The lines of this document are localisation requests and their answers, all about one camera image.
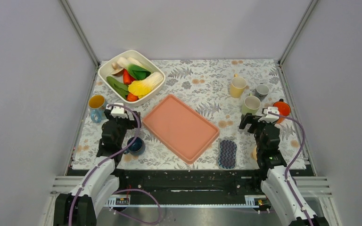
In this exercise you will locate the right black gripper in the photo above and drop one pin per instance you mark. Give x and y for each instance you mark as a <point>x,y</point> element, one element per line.
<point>252,120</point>

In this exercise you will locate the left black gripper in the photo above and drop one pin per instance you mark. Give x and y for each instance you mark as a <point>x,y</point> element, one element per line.
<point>131,124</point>

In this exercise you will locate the light green mug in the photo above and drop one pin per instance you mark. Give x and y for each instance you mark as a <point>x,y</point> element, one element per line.
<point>251,105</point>

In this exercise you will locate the dark blue round mug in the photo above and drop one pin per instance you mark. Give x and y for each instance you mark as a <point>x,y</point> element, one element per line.
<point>136,146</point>

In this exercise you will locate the grey blue small mug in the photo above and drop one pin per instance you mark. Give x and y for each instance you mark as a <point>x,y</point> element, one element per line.
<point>261,91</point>

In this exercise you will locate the yellow mug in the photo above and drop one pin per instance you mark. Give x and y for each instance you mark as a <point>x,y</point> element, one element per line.
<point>237,86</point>

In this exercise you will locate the blue striped mug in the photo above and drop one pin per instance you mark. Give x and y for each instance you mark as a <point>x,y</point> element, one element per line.
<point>97,105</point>

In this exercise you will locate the orange mug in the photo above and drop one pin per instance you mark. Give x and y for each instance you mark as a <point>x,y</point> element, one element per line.
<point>283,108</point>

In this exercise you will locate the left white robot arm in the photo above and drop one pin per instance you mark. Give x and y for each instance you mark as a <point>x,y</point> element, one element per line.
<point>82,205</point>

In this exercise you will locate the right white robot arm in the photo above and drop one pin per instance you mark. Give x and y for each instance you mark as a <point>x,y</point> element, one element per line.
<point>274,177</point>

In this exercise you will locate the orange toy carrot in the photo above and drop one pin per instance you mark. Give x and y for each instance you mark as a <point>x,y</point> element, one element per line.
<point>132,98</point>

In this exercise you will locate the green toy pea pod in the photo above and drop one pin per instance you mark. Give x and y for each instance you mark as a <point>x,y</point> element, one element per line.
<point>119,87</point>

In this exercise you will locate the yellow toy cabbage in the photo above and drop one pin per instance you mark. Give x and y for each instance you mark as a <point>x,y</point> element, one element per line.
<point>143,87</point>

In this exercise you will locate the tape roll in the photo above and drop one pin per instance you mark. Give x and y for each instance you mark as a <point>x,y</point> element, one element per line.
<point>254,153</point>

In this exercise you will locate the floral table mat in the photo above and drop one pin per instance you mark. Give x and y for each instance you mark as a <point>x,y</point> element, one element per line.
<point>204,86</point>

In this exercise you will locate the white square bowl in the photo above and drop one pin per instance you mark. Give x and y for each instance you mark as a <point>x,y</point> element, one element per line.
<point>105,70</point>

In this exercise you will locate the blue zigzag sponge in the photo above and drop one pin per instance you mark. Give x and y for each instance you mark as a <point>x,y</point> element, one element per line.
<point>227,154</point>

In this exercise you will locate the toy mushroom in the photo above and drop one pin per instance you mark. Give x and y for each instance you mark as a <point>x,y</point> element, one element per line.
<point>117,67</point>

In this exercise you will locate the green toy bok choy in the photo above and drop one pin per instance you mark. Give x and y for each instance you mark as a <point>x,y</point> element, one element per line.
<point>133,67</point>

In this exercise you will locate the salmon pink tray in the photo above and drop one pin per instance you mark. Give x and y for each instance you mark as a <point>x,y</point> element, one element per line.
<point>180,128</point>

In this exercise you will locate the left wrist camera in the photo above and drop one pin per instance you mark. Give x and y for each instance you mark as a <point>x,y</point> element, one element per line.
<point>115,110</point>

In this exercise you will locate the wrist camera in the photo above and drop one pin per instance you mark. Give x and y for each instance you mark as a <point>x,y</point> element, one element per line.
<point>115,110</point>
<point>270,115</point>

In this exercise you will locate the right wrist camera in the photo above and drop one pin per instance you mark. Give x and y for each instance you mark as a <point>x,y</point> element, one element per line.
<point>270,115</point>

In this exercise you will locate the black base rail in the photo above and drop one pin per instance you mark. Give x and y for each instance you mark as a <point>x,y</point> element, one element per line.
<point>182,187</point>

